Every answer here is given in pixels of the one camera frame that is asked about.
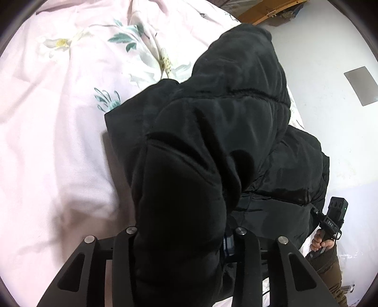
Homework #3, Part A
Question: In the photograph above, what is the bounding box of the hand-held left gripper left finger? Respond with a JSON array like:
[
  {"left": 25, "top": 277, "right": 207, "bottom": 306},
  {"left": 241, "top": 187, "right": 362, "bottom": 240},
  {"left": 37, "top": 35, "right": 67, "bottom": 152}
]
[{"left": 37, "top": 226, "right": 143, "bottom": 307}]

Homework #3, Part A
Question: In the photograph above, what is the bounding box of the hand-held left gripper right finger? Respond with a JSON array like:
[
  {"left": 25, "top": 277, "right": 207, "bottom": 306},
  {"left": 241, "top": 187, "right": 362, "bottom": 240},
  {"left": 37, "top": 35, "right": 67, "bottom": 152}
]
[{"left": 223, "top": 226, "right": 333, "bottom": 307}]

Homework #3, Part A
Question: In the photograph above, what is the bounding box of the black puffer jacket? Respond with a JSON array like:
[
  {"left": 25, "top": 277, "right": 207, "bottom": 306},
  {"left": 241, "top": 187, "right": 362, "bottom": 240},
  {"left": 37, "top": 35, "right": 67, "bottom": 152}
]
[{"left": 104, "top": 23, "right": 330, "bottom": 307}]

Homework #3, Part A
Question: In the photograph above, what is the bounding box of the person's right forearm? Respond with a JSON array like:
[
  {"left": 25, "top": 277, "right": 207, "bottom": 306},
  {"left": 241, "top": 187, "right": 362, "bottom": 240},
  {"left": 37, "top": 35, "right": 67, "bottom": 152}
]
[{"left": 305, "top": 240, "right": 351, "bottom": 302}]

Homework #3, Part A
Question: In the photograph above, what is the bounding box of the person's right hand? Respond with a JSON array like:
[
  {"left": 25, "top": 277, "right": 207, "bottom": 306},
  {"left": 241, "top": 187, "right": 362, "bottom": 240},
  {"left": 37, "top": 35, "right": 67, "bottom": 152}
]
[{"left": 311, "top": 228, "right": 335, "bottom": 252}]

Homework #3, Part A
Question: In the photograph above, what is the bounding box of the pink floral bed sheet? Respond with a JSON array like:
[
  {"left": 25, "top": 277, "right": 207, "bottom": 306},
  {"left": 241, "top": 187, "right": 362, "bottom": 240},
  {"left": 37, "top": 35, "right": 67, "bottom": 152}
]
[{"left": 0, "top": 0, "right": 305, "bottom": 307}]

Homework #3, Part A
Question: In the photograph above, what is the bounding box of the grey wall plate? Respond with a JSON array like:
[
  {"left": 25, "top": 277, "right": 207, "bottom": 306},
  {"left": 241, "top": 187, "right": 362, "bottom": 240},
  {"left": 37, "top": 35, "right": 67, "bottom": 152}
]
[{"left": 344, "top": 66, "right": 378, "bottom": 107}]

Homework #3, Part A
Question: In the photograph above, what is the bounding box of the wooden bed frame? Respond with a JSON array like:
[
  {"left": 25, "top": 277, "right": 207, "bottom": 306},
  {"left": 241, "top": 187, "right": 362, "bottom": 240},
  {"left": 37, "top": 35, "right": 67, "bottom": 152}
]
[{"left": 236, "top": 0, "right": 308, "bottom": 28}]

